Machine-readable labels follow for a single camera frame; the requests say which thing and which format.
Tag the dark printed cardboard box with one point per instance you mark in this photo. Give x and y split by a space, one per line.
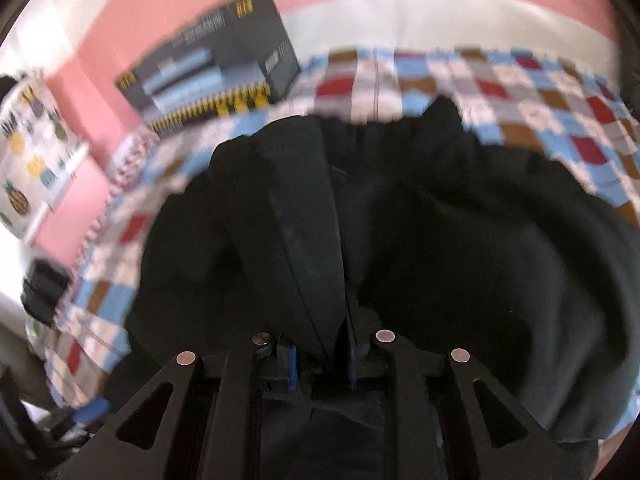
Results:
240 50

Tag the checkered patchwork blanket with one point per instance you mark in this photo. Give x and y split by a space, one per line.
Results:
500 80

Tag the pineapple print cloth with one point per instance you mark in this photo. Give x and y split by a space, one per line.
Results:
35 160

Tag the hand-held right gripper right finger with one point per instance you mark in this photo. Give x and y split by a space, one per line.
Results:
353 362

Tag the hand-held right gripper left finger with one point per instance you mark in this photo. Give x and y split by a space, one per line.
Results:
291 367

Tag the black round cushion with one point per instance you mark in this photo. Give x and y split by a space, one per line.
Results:
9 91

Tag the black hooded garment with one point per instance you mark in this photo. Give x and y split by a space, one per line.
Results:
450 260

